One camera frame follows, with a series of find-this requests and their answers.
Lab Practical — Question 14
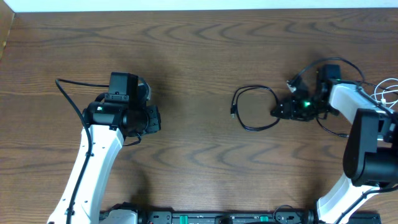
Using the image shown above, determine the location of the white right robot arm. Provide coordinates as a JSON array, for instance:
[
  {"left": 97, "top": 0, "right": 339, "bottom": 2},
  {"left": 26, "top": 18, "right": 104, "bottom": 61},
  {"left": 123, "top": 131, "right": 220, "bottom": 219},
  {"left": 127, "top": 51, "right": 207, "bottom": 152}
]
[{"left": 271, "top": 79, "right": 397, "bottom": 223}]

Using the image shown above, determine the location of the black usb cable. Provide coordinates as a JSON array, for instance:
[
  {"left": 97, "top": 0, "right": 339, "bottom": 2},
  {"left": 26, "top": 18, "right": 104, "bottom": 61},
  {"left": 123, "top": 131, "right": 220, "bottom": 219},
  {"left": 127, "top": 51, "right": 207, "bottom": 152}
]
[
  {"left": 315, "top": 81, "right": 398, "bottom": 138},
  {"left": 229, "top": 85, "right": 281, "bottom": 133}
]

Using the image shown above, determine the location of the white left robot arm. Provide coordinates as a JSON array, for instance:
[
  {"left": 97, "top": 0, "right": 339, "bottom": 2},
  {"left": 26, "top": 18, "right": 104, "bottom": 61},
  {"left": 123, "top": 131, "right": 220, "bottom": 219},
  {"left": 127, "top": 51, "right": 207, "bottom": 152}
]
[{"left": 47, "top": 102, "right": 160, "bottom": 223}]

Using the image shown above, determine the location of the white usb cable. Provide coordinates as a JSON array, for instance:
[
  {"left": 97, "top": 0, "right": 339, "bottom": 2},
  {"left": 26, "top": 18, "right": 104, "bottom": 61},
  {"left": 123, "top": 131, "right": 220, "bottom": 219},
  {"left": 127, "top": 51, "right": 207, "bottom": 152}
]
[{"left": 373, "top": 77, "right": 398, "bottom": 111}]

